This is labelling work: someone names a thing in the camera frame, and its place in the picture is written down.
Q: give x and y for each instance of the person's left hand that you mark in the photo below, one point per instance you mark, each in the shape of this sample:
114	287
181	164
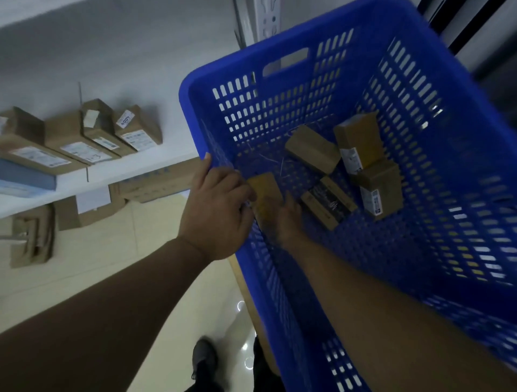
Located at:
218	218

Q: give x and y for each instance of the yellow taped parcel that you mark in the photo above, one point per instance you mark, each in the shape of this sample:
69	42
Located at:
264	198

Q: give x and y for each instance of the blue plastic crate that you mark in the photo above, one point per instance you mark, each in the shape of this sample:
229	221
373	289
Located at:
404	262

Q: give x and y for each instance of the long brown box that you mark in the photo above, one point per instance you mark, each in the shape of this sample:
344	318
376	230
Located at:
101	129

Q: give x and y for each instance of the person's right forearm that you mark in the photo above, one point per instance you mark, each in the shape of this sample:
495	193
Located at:
383	323

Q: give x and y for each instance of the white metal shelf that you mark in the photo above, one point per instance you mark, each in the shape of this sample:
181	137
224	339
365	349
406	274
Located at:
141	80

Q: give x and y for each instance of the folded cardboard pad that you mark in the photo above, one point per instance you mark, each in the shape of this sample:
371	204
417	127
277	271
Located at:
32	238

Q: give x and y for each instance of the brown box labelled 4004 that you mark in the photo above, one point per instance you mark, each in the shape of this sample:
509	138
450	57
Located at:
145	125

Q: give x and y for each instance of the person's right leg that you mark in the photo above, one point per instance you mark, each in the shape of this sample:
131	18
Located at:
266	371

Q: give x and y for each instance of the person's left shoe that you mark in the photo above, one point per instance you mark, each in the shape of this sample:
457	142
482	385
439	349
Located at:
204	357

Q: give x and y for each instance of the person's left leg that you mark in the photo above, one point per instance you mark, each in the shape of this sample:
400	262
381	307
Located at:
206	381

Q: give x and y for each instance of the person's leg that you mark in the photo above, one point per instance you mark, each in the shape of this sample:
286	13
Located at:
266	371
206	381

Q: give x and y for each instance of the light blue box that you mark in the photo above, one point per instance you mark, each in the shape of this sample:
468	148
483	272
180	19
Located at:
24	179

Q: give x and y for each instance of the bottom-shelf brown parcels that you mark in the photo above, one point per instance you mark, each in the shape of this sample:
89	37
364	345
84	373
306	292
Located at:
24	129

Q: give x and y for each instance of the person's left forearm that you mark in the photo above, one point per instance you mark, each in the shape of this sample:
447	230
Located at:
101	315

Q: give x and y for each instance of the flattened brown cardboard sheet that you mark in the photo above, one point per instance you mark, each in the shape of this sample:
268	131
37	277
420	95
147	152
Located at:
161	181

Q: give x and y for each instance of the brown parcel marked 1-3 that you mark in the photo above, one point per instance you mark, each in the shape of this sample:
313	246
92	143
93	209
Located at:
60	133

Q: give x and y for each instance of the brown parcel with black tape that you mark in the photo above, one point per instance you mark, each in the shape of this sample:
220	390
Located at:
327	202

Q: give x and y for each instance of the person's right hand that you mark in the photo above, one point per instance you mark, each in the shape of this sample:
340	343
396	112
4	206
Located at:
288	226

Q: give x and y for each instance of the torn brown cardboard sheet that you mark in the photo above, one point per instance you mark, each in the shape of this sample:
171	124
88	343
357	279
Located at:
66	216

